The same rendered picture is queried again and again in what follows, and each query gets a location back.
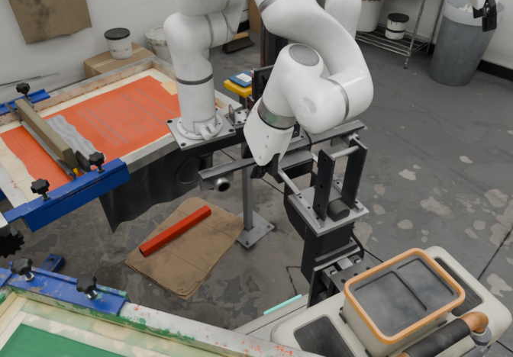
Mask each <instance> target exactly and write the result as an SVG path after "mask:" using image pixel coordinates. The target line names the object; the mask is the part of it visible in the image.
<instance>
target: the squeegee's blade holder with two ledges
mask: <svg viewBox="0 0 513 357"><path fill-rule="evenodd" d="M21 124H22V125H23V126H24V128H25V129H26V130H27V131H28V132H29V133H30V134H31V136H32V137H33V138H34V139H35V140H36V141H37V142H38V143H39V144H40V145H41V146H42V147H43V148H44V149H45V151H46V152H47V153H48V154H49V155H50V156H51V157H52V158H53V160H54V161H55V162H56V160H57V159H59V160H61V159H60V158H59V157H58V156H57V155H56V154H55V153H54V152H53V151H52V150H51V148H49V146H48V145H46V144H45V142H44V141H42V139H41V138H40V137H39V136H38V135H37V134H36V133H35V132H34V131H33V130H32V128H31V127H30V126H29V125H28V124H27V123H26V122H25V121H22V122H21ZM56 163H57V162H56ZM57 164H58V163H57ZM58 165H59V164H58Z"/></svg>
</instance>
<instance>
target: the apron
mask: <svg viewBox="0 0 513 357"><path fill-rule="evenodd" d="M9 3H10V5H11V8H12V10H13V12H14V14H15V17H16V20H17V22H18V25H19V28H20V29H21V33H22V35H23V37H24V40H25V43H26V44H29V43H33V42H37V41H41V40H46V39H48V38H51V37H54V36H57V35H61V34H74V33H75V32H77V31H78V30H80V29H83V28H89V27H92V23H91V19H90V16H89V10H88V5H87V2H86V0H9Z"/></svg>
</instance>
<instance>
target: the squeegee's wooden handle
mask: <svg viewBox="0 0 513 357"><path fill-rule="evenodd" d="M15 105H16V108H17V109H18V112H19V114H20V116H21V118H22V120H23V121H25V122H26V123H27V124H28V125H29V126H30V127H31V128H32V130H33V131H34V132H35V133H36V134H37V135H38V136H39V137H40V138H41V139H42V141H44V142H45V144H46V145H48V146H49V148H51V150H52V151H53V152H54V153H55V154H56V155H57V156H58V157H59V158H60V159H61V160H63V162H64V163H65V164H66V165H67V166H68V167H69V168H70V169H71V170H72V169H74V168H76V167H78V166H79V164H78V162H77V160H76V157H75V154H74V152H73V149H72V148H71V147H70V146H69V145H68V144H67V143H66V142H65V141H64V140H63V139H62V138H61V137H60V136H59V135H58V134H57V133H56V132H55V131H54V130H53V129H52V128H51V127H50V126H49V125H48V124H47V123H46V121H45V120H44V119H43V118H42V117H41V116H40V115H39V114H38V113H37V112H36V111H35V110H34V109H33V108H32V107H31V106H30V105H29V104H28V103H27V102H26V101H25V100H24V99H22V98H21V99H18V100H16V101H15Z"/></svg>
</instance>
